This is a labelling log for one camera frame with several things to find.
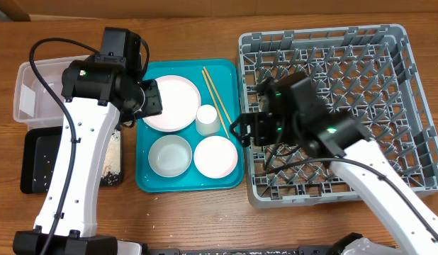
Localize white paper cup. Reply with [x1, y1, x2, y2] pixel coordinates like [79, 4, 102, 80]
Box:
[196, 105, 221, 137]

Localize small white bowl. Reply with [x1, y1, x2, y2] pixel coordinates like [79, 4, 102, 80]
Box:
[193, 136, 238, 179]

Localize grey bowl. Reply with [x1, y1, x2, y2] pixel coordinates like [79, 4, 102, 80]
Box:
[148, 135, 192, 178]

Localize pile of rice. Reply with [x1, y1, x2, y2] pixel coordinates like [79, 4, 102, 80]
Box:
[101, 130, 121, 178]

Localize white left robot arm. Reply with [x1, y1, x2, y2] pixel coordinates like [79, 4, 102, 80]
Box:
[13, 27, 163, 254]

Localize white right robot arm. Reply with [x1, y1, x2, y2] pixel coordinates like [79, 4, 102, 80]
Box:
[230, 72, 438, 254]

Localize grey dishwasher rack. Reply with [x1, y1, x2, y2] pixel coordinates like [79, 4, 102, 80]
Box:
[238, 24, 438, 208]

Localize large white plate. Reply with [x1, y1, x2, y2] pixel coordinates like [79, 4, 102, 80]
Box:
[143, 75, 201, 132]

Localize teal plastic tray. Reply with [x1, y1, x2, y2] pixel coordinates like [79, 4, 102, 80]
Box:
[135, 59, 245, 193]

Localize wooden chopstick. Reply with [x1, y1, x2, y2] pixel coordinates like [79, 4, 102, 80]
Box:
[203, 67, 232, 124]
[201, 69, 230, 139]

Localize black tray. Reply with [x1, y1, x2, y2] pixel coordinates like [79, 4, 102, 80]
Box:
[20, 126, 123, 194]

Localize clear plastic bin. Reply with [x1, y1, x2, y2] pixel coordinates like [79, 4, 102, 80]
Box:
[13, 55, 86, 130]

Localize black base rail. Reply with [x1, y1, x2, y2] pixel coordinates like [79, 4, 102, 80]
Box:
[142, 245, 332, 255]

